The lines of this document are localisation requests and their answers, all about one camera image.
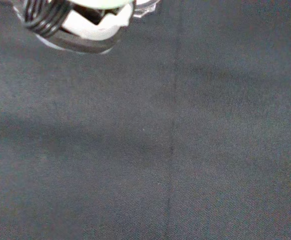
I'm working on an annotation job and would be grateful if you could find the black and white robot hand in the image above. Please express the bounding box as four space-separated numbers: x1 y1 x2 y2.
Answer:
12 0 137 55

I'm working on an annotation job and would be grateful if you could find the black bench cloth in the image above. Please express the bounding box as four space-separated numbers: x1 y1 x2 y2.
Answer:
0 0 291 240

